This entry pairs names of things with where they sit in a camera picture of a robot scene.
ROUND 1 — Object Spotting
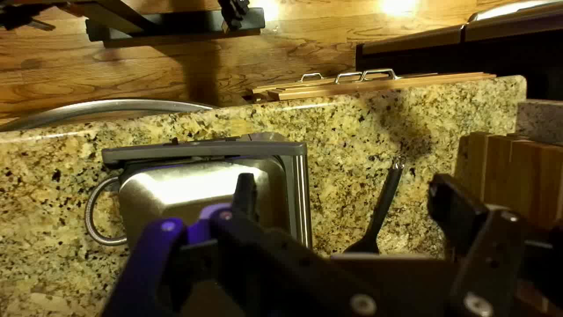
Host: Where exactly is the curved steel dishwasher handle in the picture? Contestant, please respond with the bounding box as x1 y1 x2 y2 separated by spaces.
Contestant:
0 96 215 131

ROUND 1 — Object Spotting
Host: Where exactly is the black power adapter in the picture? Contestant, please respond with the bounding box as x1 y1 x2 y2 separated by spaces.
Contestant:
344 158 407 255

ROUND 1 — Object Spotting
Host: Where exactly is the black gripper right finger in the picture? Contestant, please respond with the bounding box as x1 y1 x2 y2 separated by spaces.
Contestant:
427 172 563 317

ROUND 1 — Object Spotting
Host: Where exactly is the grey looped grill cord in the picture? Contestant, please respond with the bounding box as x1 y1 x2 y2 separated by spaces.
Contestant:
85 174 129 246

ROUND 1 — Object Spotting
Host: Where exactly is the black stove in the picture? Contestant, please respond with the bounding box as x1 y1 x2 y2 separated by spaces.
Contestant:
354 0 563 101

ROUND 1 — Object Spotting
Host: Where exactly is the wooden drawer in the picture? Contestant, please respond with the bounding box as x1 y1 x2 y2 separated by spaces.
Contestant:
244 70 499 101

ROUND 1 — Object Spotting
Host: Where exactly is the stainless steel contact grill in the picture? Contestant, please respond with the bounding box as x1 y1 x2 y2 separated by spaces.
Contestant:
101 137 314 248

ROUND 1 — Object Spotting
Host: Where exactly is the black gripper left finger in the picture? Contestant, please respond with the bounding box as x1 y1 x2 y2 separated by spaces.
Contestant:
103 172 286 317

